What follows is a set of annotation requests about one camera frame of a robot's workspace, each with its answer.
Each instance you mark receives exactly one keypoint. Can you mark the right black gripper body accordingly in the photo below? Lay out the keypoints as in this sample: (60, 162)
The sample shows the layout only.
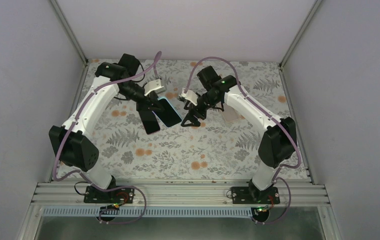
(193, 109)

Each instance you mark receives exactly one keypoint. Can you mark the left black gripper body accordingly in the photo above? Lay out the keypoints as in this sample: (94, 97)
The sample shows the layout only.
(140, 105)

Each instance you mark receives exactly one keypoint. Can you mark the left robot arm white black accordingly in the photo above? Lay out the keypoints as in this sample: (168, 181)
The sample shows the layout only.
(71, 142)

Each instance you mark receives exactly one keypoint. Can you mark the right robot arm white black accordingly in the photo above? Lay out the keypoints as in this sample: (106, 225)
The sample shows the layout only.
(278, 142)

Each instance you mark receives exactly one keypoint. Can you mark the floral patterned table mat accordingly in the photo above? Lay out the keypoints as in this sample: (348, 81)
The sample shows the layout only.
(215, 150)

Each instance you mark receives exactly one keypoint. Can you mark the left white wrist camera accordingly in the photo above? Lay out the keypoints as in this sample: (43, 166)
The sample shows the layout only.
(155, 86)

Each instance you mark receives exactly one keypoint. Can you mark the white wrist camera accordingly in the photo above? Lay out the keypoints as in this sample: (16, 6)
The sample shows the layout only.
(155, 86)
(188, 96)

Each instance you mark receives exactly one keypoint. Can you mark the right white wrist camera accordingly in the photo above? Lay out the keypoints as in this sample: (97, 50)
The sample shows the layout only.
(188, 96)

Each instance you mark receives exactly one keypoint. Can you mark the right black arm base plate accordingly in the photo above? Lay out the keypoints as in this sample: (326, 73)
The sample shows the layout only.
(243, 195)

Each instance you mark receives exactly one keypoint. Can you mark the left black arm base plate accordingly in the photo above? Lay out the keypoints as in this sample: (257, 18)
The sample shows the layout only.
(120, 196)

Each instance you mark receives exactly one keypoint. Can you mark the aluminium rail base frame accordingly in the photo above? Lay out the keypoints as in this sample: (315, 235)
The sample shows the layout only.
(173, 198)

